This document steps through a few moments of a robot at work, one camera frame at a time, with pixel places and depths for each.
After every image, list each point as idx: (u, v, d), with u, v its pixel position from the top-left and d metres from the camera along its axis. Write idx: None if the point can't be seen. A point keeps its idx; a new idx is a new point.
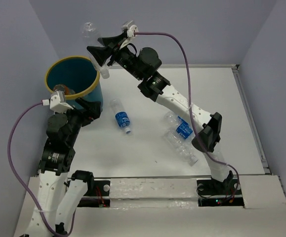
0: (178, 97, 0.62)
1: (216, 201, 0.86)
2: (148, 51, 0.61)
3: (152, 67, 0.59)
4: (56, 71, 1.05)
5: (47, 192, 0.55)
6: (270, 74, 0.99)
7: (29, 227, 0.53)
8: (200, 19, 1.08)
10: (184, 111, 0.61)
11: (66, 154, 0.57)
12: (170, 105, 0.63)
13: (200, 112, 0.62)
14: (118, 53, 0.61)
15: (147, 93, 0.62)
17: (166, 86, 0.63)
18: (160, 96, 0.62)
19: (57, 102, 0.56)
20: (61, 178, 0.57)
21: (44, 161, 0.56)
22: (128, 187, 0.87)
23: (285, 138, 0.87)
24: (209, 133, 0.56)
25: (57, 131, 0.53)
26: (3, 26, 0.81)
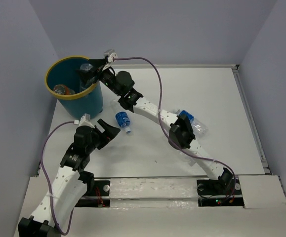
0: (149, 105, 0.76)
1: (216, 202, 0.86)
2: (124, 73, 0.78)
3: (126, 86, 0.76)
4: (56, 70, 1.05)
5: (61, 182, 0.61)
6: (270, 74, 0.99)
7: (36, 210, 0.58)
8: (201, 19, 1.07)
10: (155, 115, 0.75)
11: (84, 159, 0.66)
12: (144, 112, 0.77)
13: (168, 114, 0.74)
14: (101, 74, 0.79)
15: (125, 105, 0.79)
17: (140, 98, 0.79)
18: (135, 106, 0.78)
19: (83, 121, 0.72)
20: (75, 176, 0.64)
21: (65, 159, 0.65)
22: (128, 187, 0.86)
23: (285, 138, 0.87)
24: (175, 131, 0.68)
25: (82, 137, 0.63)
26: (3, 26, 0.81)
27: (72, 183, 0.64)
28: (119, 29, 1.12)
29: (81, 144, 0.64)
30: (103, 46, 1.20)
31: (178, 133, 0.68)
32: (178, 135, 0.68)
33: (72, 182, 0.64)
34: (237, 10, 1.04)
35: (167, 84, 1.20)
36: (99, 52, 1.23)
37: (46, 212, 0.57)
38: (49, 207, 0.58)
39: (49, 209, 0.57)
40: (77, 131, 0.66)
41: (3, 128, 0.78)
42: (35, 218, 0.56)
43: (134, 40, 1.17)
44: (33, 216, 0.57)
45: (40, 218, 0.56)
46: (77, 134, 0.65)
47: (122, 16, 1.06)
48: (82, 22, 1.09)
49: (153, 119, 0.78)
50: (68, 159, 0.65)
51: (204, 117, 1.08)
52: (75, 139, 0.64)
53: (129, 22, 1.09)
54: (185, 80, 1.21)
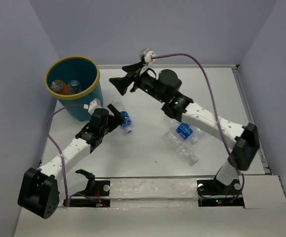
0: (203, 113, 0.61)
1: (216, 202, 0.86)
2: (166, 72, 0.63)
3: (173, 88, 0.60)
4: (56, 70, 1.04)
5: (73, 149, 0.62)
6: (270, 74, 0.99)
7: (46, 165, 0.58)
8: (201, 19, 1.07)
10: (213, 126, 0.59)
11: (97, 138, 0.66)
12: (198, 122, 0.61)
13: (230, 125, 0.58)
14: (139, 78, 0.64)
15: (170, 113, 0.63)
17: (189, 104, 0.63)
18: (184, 114, 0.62)
19: (95, 105, 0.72)
20: (87, 150, 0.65)
21: (80, 134, 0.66)
22: (128, 187, 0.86)
23: (285, 138, 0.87)
24: (243, 146, 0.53)
25: (99, 116, 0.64)
26: (2, 26, 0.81)
27: (82, 154, 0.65)
28: (119, 29, 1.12)
29: (97, 123, 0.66)
30: (103, 46, 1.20)
31: (245, 149, 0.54)
32: (245, 151, 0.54)
33: (82, 155, 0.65)
34: (237, 10, 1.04)
35: None
36: (99, 52, 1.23)
37: (54, 169, 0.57)
38: (58, 165, 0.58)
39: (58, 166, 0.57)
40: (95, 111, 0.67)
41: (3, 128, 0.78)
42: (42, 172, 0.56)
43: (134, 40, 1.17)
44: (41, 169, 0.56)
45: (47, 173, 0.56)
46: (94, 114, 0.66)
47: (122, 16, 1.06)
48: (82, 22, 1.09)
49: (208, 130, 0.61)
50: (83, 135, 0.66)
51: None
52: (91, 118, 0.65)
53: (129, 22, 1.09)
54: (185, 80, 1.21)
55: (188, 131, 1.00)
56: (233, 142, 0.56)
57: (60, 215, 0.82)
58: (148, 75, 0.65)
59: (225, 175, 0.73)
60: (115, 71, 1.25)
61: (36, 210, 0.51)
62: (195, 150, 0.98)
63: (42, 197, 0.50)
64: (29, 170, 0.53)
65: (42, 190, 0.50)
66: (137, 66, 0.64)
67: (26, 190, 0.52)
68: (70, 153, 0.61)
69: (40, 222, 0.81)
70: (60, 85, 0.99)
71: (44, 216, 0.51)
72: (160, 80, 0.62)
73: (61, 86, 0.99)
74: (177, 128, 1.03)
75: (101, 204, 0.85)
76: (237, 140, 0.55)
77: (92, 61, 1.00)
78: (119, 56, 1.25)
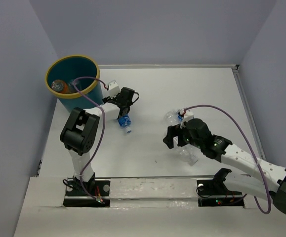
0: (243, 154, 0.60)
1: (216, 202, 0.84)
2: (195, 120, 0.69)
3: (198, 129, 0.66)
4: (56, 69, 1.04)
5: (108, 105, 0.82)
6: (270, 75, 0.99)
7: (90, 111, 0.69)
8: (201, 19, 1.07)
10: (253, 168, 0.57)
11: (124, 106, 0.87)
12: (237, 164, 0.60)
13: (272, 167, 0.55)
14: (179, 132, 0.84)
15: (211, 155, 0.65)
17: (228, 146, 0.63)
18: (223, 155, 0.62)
19: (115, 85, 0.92)
20: (114, 111, 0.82)
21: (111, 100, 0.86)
22: (128, 187, 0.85)
23: (285, 138, 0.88)
24: None
25: (130, 90, 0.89)
26: (2, 26, 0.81)
27: (111, 114, 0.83)
28: (118, 29, 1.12)
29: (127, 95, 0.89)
30: (103, 46, 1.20)
31: None
32: None
33: (110, 115, 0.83)
34: (237, 10, 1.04)
35: (167, 84, 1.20)
36: (98, 51, 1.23)
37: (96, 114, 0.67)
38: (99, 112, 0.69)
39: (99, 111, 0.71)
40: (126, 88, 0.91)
41: (3, 129, 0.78)
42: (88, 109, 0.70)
43: (134, 40, 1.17)
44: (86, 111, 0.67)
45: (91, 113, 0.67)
46: (125, 89, 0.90)
47: (122, 16, 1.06)
48: (82, 22, 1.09)
49: (250, 173, 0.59)
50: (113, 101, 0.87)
51: (204, 117, 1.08)
52: (123, 91, 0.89)
53: (129, 22, 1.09)
54: (184, 80, 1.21)
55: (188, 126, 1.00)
56: (276, 186, 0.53)
57: (60, 215, 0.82)
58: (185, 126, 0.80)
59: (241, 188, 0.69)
60: (115, 71, 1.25)
61: (76, 142, 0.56)
62: (195, 150, 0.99)
63: (87, 128, 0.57)
64: (75, 108, 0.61)
65: (88, 123, 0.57)
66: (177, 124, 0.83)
67: (71, 125, 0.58)
68: (107, 106, 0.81)
69: (40, 222, 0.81)
70: (61, 85, 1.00)
71: (83, 148, 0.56)
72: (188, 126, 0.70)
73: (61, 85, 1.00)
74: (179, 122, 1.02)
75: (101, 200, 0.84)
76: (280, 183, 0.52)
77: (91, 59, 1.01)
78: (119, 56, 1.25)
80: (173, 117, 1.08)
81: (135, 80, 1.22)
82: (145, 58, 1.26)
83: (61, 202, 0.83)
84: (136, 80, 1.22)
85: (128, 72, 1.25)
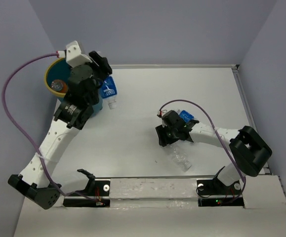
0: (205, 128, 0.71)
1: (216, 202, 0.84)
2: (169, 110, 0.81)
3: (168, 116, 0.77)
4: (56, 68, 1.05)
5: (53, 139, 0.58)
6: (269, 74, 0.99)
7: (26, 169, 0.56)
8: (201, 18, 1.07)
10: (212, 135, 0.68)
11: (83, 110, 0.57)
12: (202, 136, 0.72)
13: (228, 131, 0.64)
14: (163, 130, 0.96)
15: (183, 136, 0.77)
17: (196, 124, 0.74)
18: (190, 132, 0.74)
19: (75, 53, 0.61)
20: (69, 132, 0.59)
21: (60, 110, 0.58)
22: (128, 187, 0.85)
23: (285, 138, 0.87)
24: (239, 145, 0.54)
25: (77, 83, 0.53)
26: (2, 26, 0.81)
27: (66, 140, 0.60)
28: (118, 29, 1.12)
29: (74, 90, 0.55)
30: (103, 46, 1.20)
31: (244, 149, 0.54)
32: (246, 151, 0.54)
33: (65, 142, 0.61)
34: (236, 10, 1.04)
35: (167, 83, 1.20)
36: (98, 52, 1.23)
37: (34, 174, 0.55)
38: (38, 170, 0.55)
39: (39, 171, 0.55)
40: (72, 75, 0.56)
41: (3, 128, 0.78)
42: (24, 178, 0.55)
43: (134, 40, 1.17)
44: (21, 175, 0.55)
45: (29, 177, 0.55)
46: (71, 79, 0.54)
47: (122, 16, 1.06)
48: (82, 22, 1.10)
49: (214, 141, 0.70)
50: (64, 111, 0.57)
51: (204, 117, 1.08)
52: (69, 85, 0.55)
53: (129, 22, 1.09)
54: (185, 79, 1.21)
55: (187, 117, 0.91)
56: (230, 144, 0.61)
57: (60, 215, 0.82)
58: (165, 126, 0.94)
59: (228, 174, 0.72)
60: (115, 71, 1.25)
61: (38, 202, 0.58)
62: (195, 149, 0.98)
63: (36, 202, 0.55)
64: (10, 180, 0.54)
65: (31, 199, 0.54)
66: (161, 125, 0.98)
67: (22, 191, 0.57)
68: (50, 148, 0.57)
69: (40, 222, 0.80)
70: (60, 85, 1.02)
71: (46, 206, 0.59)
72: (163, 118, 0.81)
73: (61, 85, 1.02)
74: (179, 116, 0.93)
75: (101, 202, 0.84)
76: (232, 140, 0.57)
77: None
78: (119, 56, 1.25)
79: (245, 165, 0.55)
80: None
81: (135, 81, 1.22)
82: (145, 58, 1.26)
83: (61, 202, 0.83)
84: (136, 81, 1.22)
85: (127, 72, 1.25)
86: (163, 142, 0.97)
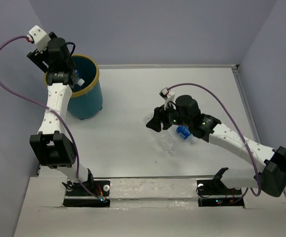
0: (231, 134, 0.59)
1: (216, 202, 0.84)
2: (185, 96, 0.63)
3: (188, 106, 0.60)
4: None
5: (56, 97, 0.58)
6: (269, 74, 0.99)
7: (41, 128, 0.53)
8: (201, 18, 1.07)
10: (240, 147, 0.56)
11: (70, 72, 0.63)
12: (224, 143, 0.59)
13: (260, 147, 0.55)
14: (165, 113, 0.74)
15: (198, 134, 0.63)
17: (217, 125, 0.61)
18: (211, 135, 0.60)
19: (43, 34, 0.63)
20: (67, 90, 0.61)
21: (51, 78, 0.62)
22: (128, 187, 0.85)
23: (285, 138, 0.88)
24: (274, 170, 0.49)
25: (59, 50, 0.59)
26: (3, 26, 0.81)
27: (66, 99, 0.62)
28: (118, 29, 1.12)
29: (58, 56, 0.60)
30: (103, 46, 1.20)
31: (277, 174, 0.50)
32: (276, 176, 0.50)
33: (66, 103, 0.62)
34: (236, 10, 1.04)
35: (167, 84, 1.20)
36: (98, 51, 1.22)
37: (53, 126, 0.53)
38: (55, 120, 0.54)
39: (56, 121, 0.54)
40: (49, 46, 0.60)
41: (3, 128, 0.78)
42: (44, 133, 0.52)
43: (134, 40, 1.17)
44: (41, 132, 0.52)
45: (49, 130, 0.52)
46: (51, 49, 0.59)
47: (122, 16, 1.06)
48: (82, 22, 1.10)
49: (237, 153, 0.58)
50: (55, 77, 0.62)
51: None
52: (51, 54, 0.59)
53: (129, 22, 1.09)
54: (184, 80, 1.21)
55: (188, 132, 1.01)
56: (263, 165, 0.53)
57: (61, 215, 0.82)
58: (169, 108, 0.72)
59: (234, 179, 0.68)
60: (115, 71, 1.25)
61: (62, 161, 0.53)
62: (195, 150, 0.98)
63: (62, 151, 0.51)
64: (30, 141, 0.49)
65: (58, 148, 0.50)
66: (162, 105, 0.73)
67: (44, 156, 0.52)
68: (56, 102, 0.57)
69: (40, 222, 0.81)
70: None
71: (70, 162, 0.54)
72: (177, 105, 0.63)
73: None
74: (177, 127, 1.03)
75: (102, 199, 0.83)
76: (267, 163, 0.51)
77: (90, 59, 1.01)
78: (119, 57, 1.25)
79: (271, 185, 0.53)
80: None
81: (135, 81, 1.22)
82: (145, 58, 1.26)
83: (61, 202, 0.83)
84: (136, 81, 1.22)
85: (127, 72, 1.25)
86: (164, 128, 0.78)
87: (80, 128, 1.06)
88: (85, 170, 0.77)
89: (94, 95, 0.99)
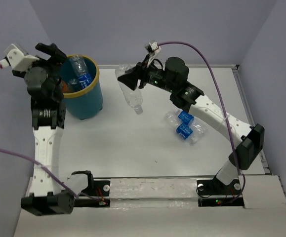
0: (213, 107, 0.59)
1: (216, 202, 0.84)
2: (175, 60, 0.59)
3: (180, 73, 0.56)
4: None
5: (45, 146, 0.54)
6: (269, 74, 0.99)
7: (33, 187, 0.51)
8: (201, 18, 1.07)
10: (221, 121, 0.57)
11: (58, 109, 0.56)
12: (205, 116, 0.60)
13: (238, 124, 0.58)
14: (145, 71, 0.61)
15: (179, 103, 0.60)
17: (199, 96, 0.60)
18: (193, 106, 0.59)
19: (19, 57, 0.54)
20: (57, 132, 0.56)
21: (36, 118, 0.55)
22: (128, 187, 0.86)
23: (284, 138, 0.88)
24: (248, 146, 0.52)
25: (40, 89, 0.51)
26: (3, 26, 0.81)
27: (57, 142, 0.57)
28: (118, 29, 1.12)
29: (41, 97, 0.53)
30: (103, 46, 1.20)
31: (251, 149, 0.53)
32: (250, 151, 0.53)
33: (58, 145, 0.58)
34: (236, 10, 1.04)
35: None
36: (98, 52, 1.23)
37: (45, 184, 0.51)
38: (47, 178, 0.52)
39: (47, 178, 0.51)
40: (29, 84, 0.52)
41: (3, 128, 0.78)
42: (36, 194, 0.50)
43: (134, 40, 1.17)
44: (32, 192, 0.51)
45: (41, 190, 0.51)
46: (31, 87, 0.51)
47: (122, 16, 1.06)
48: (82, 22, 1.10)
49: (215, 127, 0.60)
50: (41, 117, 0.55)
51: None
52: (31, 94, 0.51)
53: (129, 22, 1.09)
54: None
55: (188, 131, 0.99)
56: (239, 141, 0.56)
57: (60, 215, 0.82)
58: (151, 67, 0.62)
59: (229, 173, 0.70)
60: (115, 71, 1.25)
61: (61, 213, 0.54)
62: (195, 150, 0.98)
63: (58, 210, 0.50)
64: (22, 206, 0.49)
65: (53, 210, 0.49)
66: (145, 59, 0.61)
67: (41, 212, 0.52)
68: (46, 154, 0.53)
69: (40, 222, 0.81)
70: None
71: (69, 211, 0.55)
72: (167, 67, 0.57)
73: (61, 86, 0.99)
74: (177, 128, 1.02)
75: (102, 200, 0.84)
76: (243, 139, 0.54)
77: (90, 59, 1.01)
78: (119, 57, 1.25)
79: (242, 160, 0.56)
80: (173, 117, 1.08)
81: None
82: None
83: None
84: None
85: None
86: (139, 88, 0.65)
87: (80, 128, 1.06)
88: (84, 181, 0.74)
89: (94, 95, 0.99)
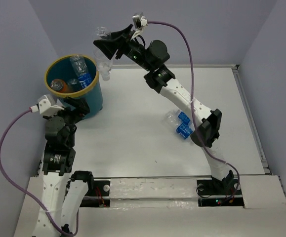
0: (181, 91, 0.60)
1: (216, 202, 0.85)
2: (159, 42, 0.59)
3: (160, 60, 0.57)
4: (55, 69, 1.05)
5: (51, 192, 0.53)
6: (269, 74, 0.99)
7: (35, 228, 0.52)
8: (202, 18, 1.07)
10: (186, 104, 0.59)
11: (68, 155, 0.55)
12: (174, 98, 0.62)
13: (201, 107, 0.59)
14: (128, 44, 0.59)
15: (152, 84, 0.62)
17: (171, 79, 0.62)
18: (163, 88, 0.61)
19: (47, 106, 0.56)
20: (64, 178, 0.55)
21: (46, 164, 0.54)
22: (128, 187, 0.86)
23: (285, 138, 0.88)
24: (206, 127, 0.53)
25: (56, 135, 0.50)
26: (3, 26, 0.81)
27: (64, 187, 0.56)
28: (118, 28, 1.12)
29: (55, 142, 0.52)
30: None
31: (208, 131, 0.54)
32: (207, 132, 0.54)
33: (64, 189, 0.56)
34: (236, 10, 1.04)
35: None
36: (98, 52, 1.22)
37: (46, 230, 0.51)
38: (49, 223, 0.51)
39: (49, 224, 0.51)
40: (47, 128, 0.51)
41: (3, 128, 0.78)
42: None
43: None
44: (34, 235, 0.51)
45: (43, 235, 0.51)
46: (48, 133, 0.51)
47: (122, 16, 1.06)
48: (81, 22, 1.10)
49: (182, 108, 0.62)
50: (51, 164, 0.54)
51: None
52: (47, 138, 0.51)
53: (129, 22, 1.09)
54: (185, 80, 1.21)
55: (188, 131, 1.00)
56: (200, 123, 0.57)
57: None
58: (135, 43, 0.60)
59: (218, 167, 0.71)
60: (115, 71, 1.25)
61: None
62: (195, 150, 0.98)
63: None
64: None
65: None
66: (129, 31, 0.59)
67: None
68: (51, 200, 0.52)
69: None
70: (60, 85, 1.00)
71: None
72: (150, 50, 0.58)
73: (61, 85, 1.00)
74: (177, 128, 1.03)
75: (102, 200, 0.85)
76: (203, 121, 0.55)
77: (91, 59, 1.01)
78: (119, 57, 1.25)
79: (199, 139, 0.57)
80: (173, 117, 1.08)
81: (135, 81, 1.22)
82: None
83: None
84: (136, 81, 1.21)
85: (127, 72, 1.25)
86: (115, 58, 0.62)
87: (80, 129, 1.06)
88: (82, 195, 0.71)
89: (94, 95, 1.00)
